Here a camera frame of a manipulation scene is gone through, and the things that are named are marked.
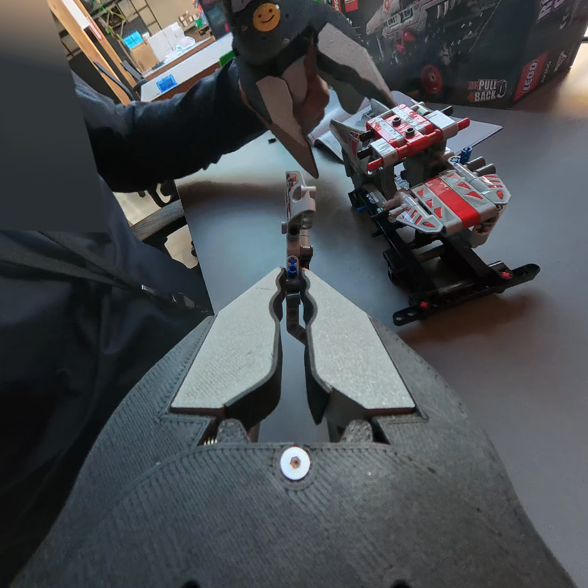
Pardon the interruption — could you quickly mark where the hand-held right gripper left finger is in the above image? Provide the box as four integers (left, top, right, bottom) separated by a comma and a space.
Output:
170, 266, 283, 442

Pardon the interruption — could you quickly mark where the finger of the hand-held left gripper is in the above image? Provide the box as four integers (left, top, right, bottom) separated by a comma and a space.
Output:
255, 60, 321, 180
314, 22, 399, 116

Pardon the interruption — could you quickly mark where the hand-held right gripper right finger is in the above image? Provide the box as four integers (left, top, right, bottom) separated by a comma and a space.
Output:
300, 268, 417, 444

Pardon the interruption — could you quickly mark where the grey lego panel piece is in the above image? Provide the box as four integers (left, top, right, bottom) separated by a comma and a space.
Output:
279, 170, 319, 343

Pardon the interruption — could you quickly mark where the red grey lego vehicle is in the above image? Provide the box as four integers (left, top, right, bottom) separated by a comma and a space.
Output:
330, 99, 542, 328

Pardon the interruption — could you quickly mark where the person's left forearm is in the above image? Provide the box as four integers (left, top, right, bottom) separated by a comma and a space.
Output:
73, 59, 272, 194

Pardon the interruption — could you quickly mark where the black lego box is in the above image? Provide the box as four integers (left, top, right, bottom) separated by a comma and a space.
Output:
322, 0, 588, 111

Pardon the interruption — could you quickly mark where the lego instruction booklet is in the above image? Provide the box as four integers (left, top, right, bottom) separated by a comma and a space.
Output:
307, 89, 503, 161

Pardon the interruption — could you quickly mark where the person's left hand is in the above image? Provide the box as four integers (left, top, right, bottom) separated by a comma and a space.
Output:
296, 64, 332, 138

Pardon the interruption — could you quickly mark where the white counter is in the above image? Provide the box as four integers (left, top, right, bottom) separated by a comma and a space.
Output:
140, 32, 236, 102

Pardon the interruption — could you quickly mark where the stack of white boxes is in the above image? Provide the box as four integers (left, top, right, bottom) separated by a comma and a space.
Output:
147, 22, 199, 56

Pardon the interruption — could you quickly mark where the cardboard box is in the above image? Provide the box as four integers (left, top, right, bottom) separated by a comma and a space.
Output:
131, 46, 160, 70

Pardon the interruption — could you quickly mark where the wooden pillar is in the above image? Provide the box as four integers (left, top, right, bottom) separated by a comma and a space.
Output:
48, 0, 135, 104

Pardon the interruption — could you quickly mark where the black bag strap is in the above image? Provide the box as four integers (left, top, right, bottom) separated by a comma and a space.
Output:
0, 248, 203, 313

